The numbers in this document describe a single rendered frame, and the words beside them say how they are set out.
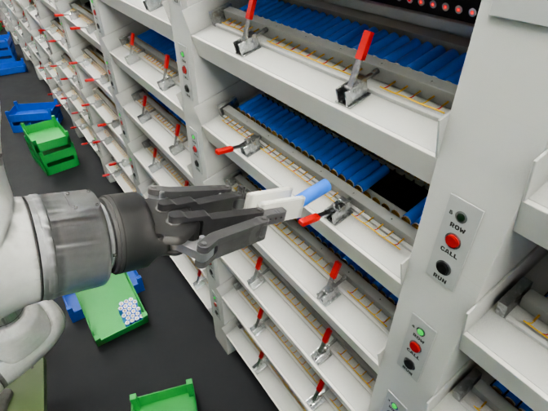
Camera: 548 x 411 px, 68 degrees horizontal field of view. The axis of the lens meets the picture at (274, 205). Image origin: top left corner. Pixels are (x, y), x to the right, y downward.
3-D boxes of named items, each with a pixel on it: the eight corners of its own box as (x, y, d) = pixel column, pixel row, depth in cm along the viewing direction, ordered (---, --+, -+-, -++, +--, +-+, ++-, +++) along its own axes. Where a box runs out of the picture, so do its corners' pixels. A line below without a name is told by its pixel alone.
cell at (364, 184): (390, 174, 71) (363, 195, 69) (382, 170, 72) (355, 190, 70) (390, 167, 70) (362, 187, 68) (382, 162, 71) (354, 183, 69)
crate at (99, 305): (148, 321, 164) (148, 315, 158) (97, 346, 155) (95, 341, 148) (119, 261, 175) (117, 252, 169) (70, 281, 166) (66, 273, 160)
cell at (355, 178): (381, 170, 72) (354, 189, 70) (373, 165, 73) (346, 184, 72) (381, 162, 71) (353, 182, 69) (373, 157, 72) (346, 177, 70)
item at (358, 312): (380, 377, 72) (376, 342, 62) (214, 206, 111) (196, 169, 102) (457, 305, 77) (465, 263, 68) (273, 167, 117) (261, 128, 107)
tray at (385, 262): (402, 302, 60) (401, 264, 53) (207, 140, 99) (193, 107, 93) (490, 223, 65) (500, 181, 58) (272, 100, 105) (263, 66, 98)
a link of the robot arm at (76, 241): (17, 176, 35) (90, 170, 39) (25, 261, 39) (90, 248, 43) (40, 232, 29) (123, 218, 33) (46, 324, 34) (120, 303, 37)
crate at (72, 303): (72, 323, 163) (67, 310, 159) (61, 291, 177) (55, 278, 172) (145, 290, 177) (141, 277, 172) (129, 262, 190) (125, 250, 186)
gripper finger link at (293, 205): (256, 201, 47) (260, 205, 46) (302, 194, 51) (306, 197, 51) (252, 223, 48) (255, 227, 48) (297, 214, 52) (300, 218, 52)
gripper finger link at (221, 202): (159, 239, 43) (152, 232, 43) (242, 217, 50) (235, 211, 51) (162, 206, 41) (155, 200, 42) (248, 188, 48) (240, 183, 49)
